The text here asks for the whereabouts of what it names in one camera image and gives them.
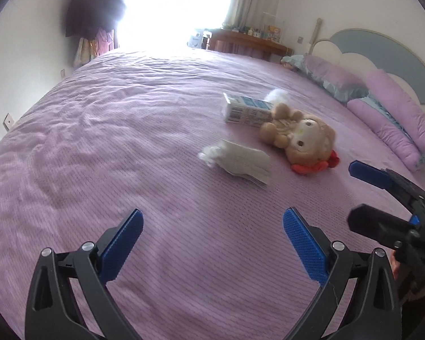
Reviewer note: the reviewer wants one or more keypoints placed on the long purple bolster pillow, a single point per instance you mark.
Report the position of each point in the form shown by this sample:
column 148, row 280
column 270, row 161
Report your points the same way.
column 399, row 104

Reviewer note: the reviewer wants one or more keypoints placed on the colourful box on desk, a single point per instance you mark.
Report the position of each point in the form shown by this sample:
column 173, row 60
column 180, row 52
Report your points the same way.
column 272, row 33

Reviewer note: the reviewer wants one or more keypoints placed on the blue white cloud headboard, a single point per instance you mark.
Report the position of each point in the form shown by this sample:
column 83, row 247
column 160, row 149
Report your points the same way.
column 362, row 51

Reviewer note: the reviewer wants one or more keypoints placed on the brown plush toy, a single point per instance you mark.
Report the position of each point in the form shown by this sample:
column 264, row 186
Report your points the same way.
column 307, row 141

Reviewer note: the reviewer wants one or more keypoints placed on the wooden desk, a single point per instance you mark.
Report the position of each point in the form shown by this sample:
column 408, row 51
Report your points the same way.
column 267, row 47

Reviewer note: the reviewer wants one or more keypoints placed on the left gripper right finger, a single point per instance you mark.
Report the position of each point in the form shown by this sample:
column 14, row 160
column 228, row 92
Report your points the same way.
column 329, row 266

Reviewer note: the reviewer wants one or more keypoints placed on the white milk carton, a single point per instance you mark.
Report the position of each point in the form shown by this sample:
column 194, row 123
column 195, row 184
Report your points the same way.
column 239, row 109

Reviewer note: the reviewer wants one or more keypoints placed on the purple bed sheet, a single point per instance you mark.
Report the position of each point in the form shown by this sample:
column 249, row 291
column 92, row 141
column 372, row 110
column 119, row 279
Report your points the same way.
column 213, row 262

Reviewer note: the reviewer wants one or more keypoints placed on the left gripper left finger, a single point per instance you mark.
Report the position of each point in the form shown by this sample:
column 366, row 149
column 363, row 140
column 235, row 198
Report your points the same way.
column 98, row 263

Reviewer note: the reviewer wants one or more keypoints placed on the purple pillow with teal trim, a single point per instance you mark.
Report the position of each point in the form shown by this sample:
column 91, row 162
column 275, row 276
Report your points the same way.
column 341, row 84

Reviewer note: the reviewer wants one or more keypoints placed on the pink clothes on rack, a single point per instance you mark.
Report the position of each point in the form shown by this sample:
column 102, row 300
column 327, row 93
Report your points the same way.
column 88, row 50

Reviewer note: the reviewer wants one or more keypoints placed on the white fluffy ball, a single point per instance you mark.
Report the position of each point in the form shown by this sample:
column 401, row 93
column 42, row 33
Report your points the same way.
column 276, row 96

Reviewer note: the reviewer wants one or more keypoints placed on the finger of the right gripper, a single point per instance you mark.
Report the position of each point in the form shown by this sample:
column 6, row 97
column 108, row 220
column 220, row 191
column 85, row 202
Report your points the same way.
column 384, row 228
column 388, row 180

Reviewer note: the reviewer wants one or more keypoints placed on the dark hanging coats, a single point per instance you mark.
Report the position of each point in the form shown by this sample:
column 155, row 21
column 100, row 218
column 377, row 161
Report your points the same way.
column 86, row 17

